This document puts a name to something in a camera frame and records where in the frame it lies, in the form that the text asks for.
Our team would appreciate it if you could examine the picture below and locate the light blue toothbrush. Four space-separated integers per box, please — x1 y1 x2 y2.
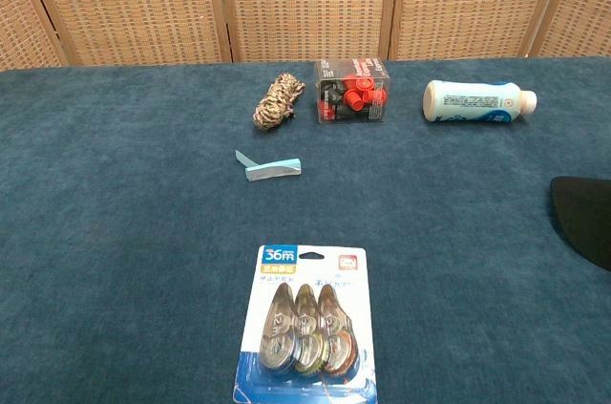
234 149 304 183

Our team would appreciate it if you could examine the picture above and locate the red and black box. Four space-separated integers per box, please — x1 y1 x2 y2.
313 57 391 126

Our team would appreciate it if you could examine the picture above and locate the correction tape blister pack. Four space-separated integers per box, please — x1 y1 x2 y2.
232 244 380 404

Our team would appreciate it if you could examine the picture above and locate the white plastic bottle blue label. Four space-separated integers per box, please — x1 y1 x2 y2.
422 79 538 124

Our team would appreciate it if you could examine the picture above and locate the blue plush table mat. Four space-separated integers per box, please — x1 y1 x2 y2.
0 55 611 404

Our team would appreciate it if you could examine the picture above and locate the black baseball cap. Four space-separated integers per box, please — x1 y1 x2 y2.
549 176 611 273

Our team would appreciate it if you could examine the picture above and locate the camouflage paracord rope bundle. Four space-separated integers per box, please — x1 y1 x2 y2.
251 72 306 131

